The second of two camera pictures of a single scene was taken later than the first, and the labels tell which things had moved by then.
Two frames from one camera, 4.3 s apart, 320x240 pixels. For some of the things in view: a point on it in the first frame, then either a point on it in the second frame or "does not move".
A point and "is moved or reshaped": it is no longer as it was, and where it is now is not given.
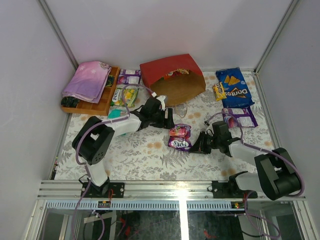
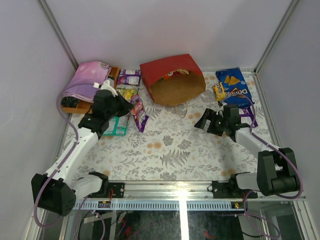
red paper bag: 177,77 does not move
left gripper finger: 168,123 → 123,106
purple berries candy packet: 179,137 is moved or reshaped
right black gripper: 199,146 → 210,115
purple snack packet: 126,76 does not move
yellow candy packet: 219,91 does not move
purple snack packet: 244,116 does not move
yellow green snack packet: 129,96 does not move
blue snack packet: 235,88 does not move
